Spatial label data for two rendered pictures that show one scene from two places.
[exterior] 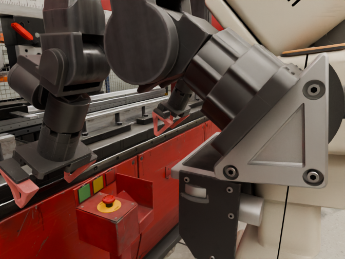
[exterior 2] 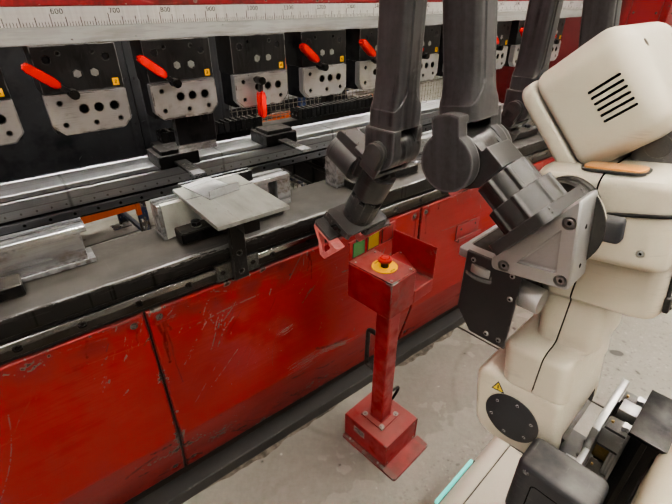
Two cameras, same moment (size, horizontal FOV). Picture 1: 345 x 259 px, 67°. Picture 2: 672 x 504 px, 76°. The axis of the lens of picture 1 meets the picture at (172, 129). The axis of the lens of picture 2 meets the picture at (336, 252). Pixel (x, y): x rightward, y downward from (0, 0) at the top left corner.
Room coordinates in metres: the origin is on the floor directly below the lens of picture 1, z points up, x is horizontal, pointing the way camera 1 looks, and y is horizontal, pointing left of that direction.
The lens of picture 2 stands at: (-0.29, -0.01, 1.42)
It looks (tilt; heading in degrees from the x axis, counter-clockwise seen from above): 31 degrees down; 19
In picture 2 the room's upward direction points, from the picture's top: straight up
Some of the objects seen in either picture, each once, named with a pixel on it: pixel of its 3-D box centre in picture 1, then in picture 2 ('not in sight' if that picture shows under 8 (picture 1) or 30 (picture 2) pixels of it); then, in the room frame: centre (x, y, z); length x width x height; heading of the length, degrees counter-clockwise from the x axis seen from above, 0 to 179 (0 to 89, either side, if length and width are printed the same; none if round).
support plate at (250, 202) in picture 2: not in sight; (228, 198); (0.54, 0.56, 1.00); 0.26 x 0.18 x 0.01; 57
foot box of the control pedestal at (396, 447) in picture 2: not in sight; (385, 430); (0.73, 0.16, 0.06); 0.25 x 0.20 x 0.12; 63
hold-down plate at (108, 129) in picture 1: (103, 133); (382, 174); (1.10, 0.30, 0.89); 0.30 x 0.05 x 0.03; 147
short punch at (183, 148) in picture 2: not in sight; (195, 131); (0.62, 0.68, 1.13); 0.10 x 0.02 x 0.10; 147
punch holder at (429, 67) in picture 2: not in sight; (414, 52); (1.27, 0.26, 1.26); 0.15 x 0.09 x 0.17; 147
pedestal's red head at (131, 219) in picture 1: (116, 205); (391, 267); (0.74, 0.18, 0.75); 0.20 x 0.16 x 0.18; 153
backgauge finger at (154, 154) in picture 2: not in sight; (182, 159); (0.71, 0.81, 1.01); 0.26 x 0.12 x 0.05; 57
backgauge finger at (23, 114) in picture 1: (16, 111); (285, 138); (1.00, 0.62, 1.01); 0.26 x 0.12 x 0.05; 57
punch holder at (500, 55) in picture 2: not in sight; (487, 45); (1.60, 0.04, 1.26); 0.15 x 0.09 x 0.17; 147
